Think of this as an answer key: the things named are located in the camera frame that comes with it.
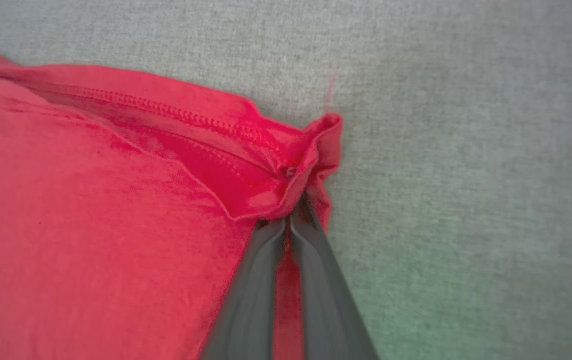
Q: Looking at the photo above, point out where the red garment with white trim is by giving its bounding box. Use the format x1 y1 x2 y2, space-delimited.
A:
0 52 343 360

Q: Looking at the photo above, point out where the grey fabric sofa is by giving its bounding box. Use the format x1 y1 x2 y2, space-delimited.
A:
0 0 572 360

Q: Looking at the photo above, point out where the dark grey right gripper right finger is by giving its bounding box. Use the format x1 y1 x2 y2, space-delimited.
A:
289 192 380 360

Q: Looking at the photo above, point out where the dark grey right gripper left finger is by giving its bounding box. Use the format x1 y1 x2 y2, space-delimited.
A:
198 217 287 360

